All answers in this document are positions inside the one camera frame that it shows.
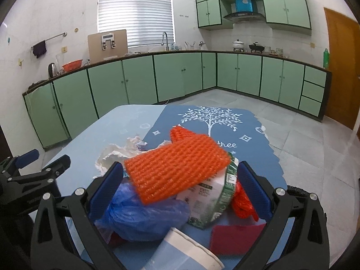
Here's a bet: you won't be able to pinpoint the white tissue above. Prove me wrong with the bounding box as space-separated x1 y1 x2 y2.
95 136 147 177

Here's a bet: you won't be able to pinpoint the blue plastic bag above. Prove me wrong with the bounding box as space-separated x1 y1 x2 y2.
95 182 190 242

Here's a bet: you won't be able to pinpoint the dark red scouring pad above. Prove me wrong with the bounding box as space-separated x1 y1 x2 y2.
209 224 266 256

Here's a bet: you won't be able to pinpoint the orange foam fruit net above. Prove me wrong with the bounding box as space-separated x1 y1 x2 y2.
124 126 231 205

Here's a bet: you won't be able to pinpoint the green white paper carton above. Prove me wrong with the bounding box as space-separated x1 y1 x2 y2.
176 154 239 229

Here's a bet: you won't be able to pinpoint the white blue paper cup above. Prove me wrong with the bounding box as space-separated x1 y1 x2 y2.
142 227 225 270

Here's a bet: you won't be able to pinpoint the green lower kitchen cabinets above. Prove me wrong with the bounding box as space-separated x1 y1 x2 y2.
23 51 331 149

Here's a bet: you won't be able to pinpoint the black lined trash bin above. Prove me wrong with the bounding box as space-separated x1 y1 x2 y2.
287 185 309 198

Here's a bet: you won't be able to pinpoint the chrome kitchen faucet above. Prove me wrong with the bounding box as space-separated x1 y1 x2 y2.
161 32 170 51

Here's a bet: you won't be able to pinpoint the blue tree-print tablecloth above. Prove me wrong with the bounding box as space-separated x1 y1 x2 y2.
58 105 286 208

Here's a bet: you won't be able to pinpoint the steel electric kettle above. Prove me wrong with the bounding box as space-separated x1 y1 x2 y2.
48 63 58 78

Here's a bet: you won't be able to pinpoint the orange plastic basin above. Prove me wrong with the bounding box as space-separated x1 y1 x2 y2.
62 59 82 72

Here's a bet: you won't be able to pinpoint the dark hanging towel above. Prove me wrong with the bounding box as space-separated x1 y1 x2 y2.
32 40 47 58

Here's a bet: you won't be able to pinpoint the cardboard box with scale picture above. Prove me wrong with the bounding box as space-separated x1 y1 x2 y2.
87 29 128 64

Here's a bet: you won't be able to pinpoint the chrome towel bar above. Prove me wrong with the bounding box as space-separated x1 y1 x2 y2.
45 32 68 41

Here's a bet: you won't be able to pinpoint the white window blinds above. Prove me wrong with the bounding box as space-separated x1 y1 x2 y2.
97 0 175 47

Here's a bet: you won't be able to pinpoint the green bottle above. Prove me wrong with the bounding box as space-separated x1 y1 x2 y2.
323 48 329 69

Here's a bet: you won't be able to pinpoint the black wok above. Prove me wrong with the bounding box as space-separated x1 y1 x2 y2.
249 42 265 54

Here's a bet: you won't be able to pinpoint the white cooking pot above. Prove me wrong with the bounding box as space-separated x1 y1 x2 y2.
232 40 245 52

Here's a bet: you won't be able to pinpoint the brown wooden door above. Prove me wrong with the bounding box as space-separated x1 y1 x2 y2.
324 8 359 129

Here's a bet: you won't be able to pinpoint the black range hood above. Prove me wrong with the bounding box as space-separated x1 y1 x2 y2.
224 12 266 23

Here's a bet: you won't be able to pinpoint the blue box on hood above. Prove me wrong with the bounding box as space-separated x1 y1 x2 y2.
235 0 254 12

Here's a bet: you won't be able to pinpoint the green upper wall cabinets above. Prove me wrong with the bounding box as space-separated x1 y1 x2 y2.
195 0 312 35

